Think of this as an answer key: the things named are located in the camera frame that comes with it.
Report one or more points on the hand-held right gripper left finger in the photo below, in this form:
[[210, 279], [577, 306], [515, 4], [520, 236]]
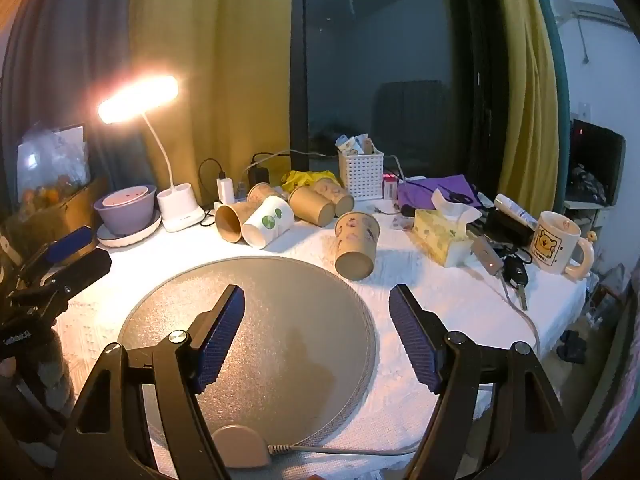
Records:
[[225, 330]]

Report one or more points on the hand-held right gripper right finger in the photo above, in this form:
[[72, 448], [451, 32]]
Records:
[[410, 330]]

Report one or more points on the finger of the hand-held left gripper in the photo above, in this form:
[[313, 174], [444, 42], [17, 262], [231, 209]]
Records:
[[85, 267], [70, 246]]

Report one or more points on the tall printed paper cup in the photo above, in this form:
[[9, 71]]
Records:
[[356, 245]]

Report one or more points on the plain brown paper cup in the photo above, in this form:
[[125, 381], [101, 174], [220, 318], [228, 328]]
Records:
[[310, 206], [231, 222]]

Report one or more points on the white cup with green print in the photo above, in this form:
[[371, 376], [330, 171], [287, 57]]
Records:
[[267, 222]]

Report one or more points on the small brown paper cup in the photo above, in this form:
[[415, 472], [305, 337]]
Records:
[[262, 191]]

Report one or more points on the brown printed paper cup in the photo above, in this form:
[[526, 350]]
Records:
[[342, 201]]

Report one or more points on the brown cardboard box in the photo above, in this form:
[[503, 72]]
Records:
[[65, 215]]

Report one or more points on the white tablecloth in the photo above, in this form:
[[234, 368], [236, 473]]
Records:
[[425, 300]]

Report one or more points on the round grey mat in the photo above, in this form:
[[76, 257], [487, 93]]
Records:
[[280, 320]]

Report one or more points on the purple bowl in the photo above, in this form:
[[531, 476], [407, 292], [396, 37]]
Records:
[[122, 220]]

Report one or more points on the white plate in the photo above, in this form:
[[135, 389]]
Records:
[[145, 237]]

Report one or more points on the clear plastic bag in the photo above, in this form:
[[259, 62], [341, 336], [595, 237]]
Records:
[[52, 160]]

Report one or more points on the yellow tissue box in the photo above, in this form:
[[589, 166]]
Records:
[[440, 240]]

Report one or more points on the small pink device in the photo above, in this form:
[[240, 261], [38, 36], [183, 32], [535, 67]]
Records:
[[487, 256]]

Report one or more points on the white desk lamp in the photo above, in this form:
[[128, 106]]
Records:
[[182, 210]]

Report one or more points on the white mat controller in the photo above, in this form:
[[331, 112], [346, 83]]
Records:
[[240, 447]]

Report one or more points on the black car key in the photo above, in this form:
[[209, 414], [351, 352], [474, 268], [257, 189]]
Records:
[[515, 275]]

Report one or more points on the black pouch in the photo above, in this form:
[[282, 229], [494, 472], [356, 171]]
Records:
[[505, 230]]

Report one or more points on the white charger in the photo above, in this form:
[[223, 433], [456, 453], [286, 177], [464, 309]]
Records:
[[225, 191]]

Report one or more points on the purple cloth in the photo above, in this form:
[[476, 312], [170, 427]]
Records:
[[425, 187]]

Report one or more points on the small red white box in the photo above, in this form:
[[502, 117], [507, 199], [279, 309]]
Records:
[[390, 187]]

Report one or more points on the black scissors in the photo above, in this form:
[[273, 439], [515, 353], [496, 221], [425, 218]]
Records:
[[467, 197]]

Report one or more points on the black power adapter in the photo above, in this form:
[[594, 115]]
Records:
[[259, 176]]

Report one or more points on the white tube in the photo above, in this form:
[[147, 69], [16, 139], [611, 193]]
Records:
[[515, 211]]

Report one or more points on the white plastic basket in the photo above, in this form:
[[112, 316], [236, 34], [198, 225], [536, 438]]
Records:
[[361, 177]]

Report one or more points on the dark slippers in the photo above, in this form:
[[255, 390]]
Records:
[[572, 346]]

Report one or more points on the cream mug with bear print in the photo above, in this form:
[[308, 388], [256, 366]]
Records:
[[552, 247]]

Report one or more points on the yellow cloth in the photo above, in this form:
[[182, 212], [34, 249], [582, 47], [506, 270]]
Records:
[[305, 178]]

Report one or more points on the grey curtain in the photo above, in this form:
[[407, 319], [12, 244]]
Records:
[[65, 60]]

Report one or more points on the packets in basket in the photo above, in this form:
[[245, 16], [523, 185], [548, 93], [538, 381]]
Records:
[[355, 144]]

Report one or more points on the yellow curtain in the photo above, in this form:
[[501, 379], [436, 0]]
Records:
[[215, 60], [530, 110]]

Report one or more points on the black monitor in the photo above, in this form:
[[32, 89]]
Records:
[[597, 160]]

